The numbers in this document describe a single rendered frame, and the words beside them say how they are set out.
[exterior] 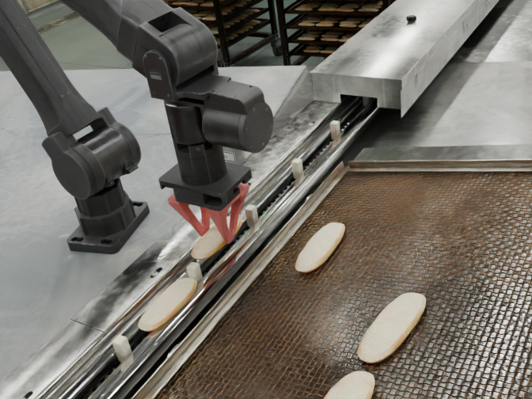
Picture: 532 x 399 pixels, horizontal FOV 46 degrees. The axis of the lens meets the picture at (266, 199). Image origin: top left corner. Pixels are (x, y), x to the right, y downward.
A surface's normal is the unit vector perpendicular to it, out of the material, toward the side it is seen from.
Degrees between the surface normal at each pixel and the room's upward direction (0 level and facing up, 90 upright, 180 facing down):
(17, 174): 0
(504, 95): 0
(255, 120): 90
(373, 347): 24
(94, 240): 0
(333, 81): 90
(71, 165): 90
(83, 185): 90
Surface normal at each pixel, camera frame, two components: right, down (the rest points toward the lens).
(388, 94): -0.51, 0.51
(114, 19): -0.71, 0.33
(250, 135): 0.81, 0.22
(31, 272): -0.14, -0.84
